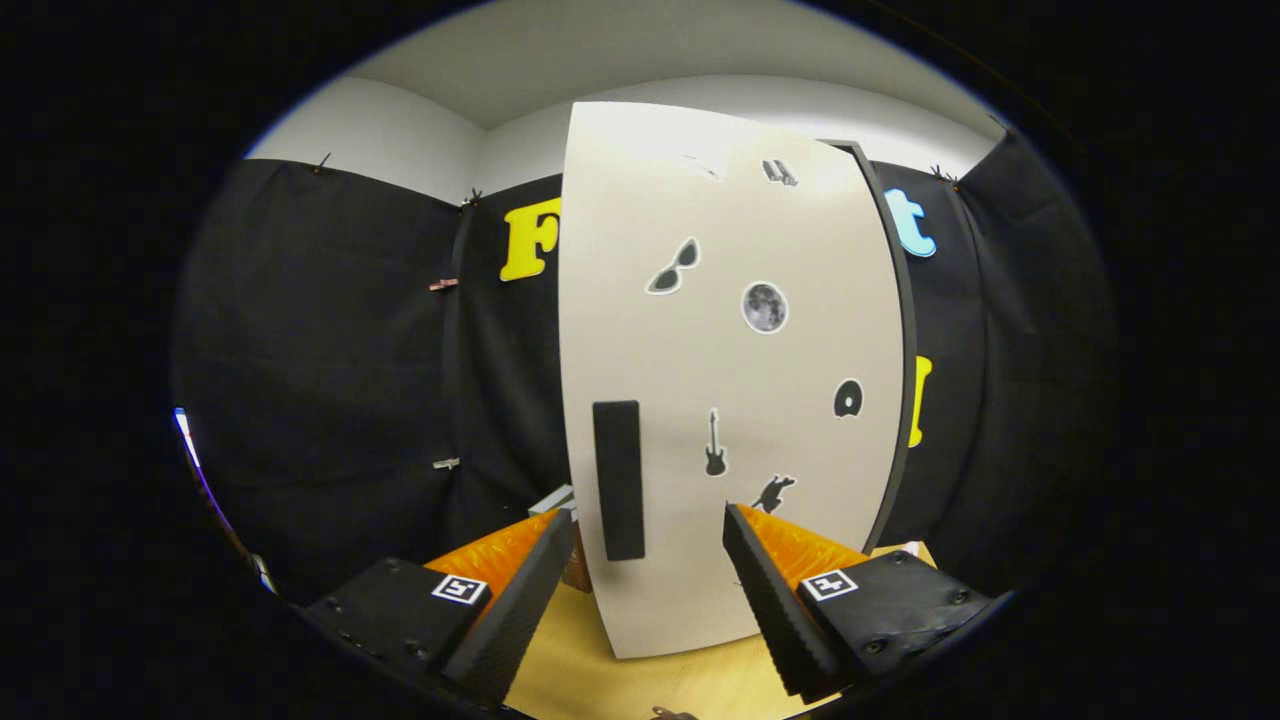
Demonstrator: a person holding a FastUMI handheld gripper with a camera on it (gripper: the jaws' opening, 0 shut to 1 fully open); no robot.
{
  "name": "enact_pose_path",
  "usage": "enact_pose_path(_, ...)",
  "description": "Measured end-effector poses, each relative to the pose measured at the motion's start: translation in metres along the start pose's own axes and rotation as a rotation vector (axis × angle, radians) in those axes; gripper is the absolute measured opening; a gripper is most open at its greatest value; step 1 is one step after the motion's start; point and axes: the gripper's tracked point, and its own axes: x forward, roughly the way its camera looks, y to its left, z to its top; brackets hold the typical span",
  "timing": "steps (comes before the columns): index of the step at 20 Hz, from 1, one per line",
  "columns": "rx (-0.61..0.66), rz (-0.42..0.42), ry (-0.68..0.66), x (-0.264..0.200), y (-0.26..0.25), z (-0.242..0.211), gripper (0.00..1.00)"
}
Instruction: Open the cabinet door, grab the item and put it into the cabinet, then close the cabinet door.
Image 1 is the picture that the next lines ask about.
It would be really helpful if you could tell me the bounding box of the beige cabinet door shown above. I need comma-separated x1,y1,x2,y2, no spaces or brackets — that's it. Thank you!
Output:
558,100,906,661

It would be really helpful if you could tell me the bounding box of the grey cabinet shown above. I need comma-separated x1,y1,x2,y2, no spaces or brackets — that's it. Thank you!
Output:
820,138,919,553

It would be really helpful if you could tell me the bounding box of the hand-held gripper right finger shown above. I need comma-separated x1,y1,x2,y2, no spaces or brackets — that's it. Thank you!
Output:
722,503,1001,703

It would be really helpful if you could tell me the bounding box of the black backdrop cloth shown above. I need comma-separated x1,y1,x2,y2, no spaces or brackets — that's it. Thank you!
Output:
170,125,1119,611

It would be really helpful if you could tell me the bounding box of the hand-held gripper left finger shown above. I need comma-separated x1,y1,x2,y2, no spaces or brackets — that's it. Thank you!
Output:
303,508,576,706

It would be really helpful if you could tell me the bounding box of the black door handle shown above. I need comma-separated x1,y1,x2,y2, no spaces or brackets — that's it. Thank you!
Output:
592,400,646,562

